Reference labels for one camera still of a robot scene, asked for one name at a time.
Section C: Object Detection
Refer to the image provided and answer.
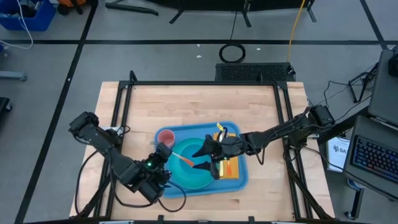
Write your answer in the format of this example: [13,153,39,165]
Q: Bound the blue plastic serving tray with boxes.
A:
[154,121,249,199]

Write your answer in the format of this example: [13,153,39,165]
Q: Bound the teal round plate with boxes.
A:
[167,137,218,190]

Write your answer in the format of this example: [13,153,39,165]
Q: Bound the yellow hanging cable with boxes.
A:
[285,0,307,63]

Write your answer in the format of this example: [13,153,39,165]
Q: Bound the laptop with lit keyboard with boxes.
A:
[343,114,398,202]

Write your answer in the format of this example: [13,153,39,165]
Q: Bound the black cart leg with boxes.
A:
[344,179,366,221]

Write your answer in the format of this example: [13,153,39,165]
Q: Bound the yellow cloth napkin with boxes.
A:
[213,132,241,180]

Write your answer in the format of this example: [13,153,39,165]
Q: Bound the grey floor bracket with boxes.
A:
[0,70,27,82]

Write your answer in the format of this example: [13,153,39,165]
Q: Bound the black cart edge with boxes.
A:
[0,96,13,125]

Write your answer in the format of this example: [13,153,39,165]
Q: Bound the orange handled utensil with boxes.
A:
[172,151,195,167]

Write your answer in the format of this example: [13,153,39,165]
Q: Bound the black partition panel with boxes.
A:
[146,0,252,28]
[248,0,318,23]

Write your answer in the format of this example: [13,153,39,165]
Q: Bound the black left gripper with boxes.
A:
[144,142,173,187]

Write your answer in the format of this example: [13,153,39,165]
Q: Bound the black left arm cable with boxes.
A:
[74,149,187,214]

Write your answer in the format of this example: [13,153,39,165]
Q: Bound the white cable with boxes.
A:
[0,0,34,50]

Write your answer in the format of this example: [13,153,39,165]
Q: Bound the pink plastic cup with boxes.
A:
[157,129,177,149]

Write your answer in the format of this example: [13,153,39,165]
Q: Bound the blue storage bin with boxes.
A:
[0,0,57,32]

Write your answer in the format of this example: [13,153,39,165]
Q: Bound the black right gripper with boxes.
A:
[191,134,249,181]

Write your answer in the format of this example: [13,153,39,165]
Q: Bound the grey closed laptop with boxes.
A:
[368,49,398,127]

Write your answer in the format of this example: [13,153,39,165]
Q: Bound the white paper sign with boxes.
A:
[326,136,351,173]

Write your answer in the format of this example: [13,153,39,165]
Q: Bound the coiled black cable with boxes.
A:
[218,43,247,64]

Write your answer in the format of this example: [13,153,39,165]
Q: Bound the black box device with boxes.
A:
[387,52,398,78]

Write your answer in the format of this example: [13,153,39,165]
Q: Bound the black table frame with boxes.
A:
[70,70,336,224]

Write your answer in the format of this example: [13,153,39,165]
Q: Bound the orange and black tool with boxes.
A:
[57,0,99,16]

